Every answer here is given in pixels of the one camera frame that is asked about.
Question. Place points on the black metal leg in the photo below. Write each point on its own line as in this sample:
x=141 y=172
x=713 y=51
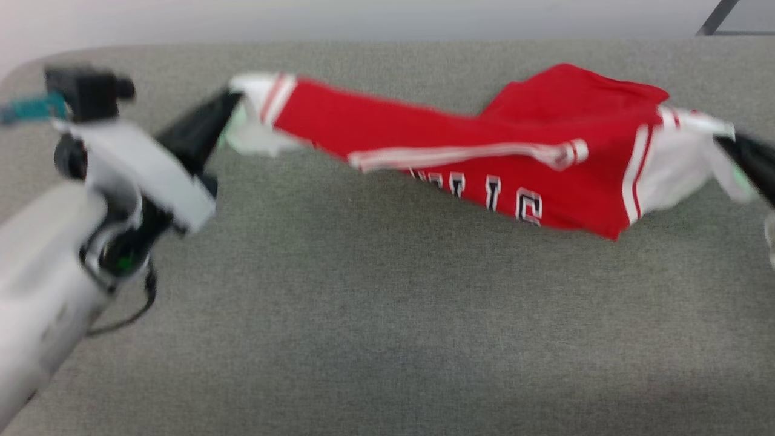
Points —
x=717 y=17

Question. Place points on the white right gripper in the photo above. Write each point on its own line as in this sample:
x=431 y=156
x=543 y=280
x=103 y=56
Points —
x=771 y=239

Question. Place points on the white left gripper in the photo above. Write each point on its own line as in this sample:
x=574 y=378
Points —
x=142 y=172

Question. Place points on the red and white sports jersey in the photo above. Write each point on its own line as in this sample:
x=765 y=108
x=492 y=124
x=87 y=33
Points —
x=484 y=139

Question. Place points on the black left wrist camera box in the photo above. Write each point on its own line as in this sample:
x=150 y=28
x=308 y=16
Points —
x=88 y=91

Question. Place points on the grey fabric sofa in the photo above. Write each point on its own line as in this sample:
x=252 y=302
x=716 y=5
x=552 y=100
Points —
x=387 y=315

